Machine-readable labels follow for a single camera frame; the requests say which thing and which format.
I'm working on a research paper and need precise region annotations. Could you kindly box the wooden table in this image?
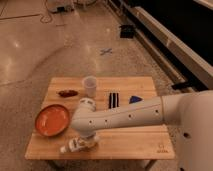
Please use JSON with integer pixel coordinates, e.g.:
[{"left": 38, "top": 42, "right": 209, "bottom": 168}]
[{"left": 25, "top": 77, "right": 175, "bottom": 160}]

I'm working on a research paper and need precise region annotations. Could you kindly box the black box on floor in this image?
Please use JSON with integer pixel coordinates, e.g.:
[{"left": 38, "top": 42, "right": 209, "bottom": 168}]
[{"left": 120, "top": 25, "right": 135, "bottom": 38}]

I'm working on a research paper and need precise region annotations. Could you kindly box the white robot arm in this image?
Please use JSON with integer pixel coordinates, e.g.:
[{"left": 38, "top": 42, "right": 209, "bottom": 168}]
[{"left": 71, "top": 90, "right": 213, "bottom": 171}]

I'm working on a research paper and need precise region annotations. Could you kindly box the dark red chili pepper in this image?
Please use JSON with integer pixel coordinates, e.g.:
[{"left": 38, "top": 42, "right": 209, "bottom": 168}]
[{"left": 58, "top": 90, "right": 78, "bottom": 98}]

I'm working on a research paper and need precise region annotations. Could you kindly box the orange ceramic bowl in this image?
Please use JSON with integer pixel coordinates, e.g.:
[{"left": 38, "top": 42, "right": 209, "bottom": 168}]
[{"left": 35, "top": 104, "right": 70, "bottom": 137}]

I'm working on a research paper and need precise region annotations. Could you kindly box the blue sponge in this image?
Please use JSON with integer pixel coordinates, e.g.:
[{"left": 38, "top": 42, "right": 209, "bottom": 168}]
[{"left": 129, "top": 96, "right": 143, "bottom": 104}]

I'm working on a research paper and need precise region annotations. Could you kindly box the white squeeze bottle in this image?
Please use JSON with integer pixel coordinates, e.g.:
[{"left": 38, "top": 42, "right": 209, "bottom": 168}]
[{"left": 60, "top": 135, "right": 99, "bottom": 154}]

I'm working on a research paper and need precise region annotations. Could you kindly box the black cable on floor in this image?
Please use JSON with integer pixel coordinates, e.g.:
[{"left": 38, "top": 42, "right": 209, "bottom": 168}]
[{"left": 39, "top": 7, "right": 54, "bottom": 25}]

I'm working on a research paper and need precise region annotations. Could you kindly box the black striped block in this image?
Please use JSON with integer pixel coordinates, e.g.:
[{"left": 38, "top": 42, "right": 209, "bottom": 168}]
[{"left": 108, "top": 93, "right": 119, "bottom": 109}]

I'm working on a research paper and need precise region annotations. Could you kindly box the clear plastic cup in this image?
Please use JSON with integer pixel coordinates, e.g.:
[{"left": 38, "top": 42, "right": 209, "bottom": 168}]
[{"left": 82, "top": 76, "right": 97, "bottom": 98}]

